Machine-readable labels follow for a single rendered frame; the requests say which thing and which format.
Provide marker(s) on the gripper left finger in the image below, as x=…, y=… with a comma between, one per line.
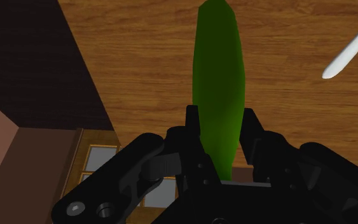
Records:
x=126, y=183

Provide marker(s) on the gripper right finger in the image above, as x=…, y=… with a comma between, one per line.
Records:
x=293, y=167

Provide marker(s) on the green cucumber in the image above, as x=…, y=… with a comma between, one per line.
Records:
x=218, y=86

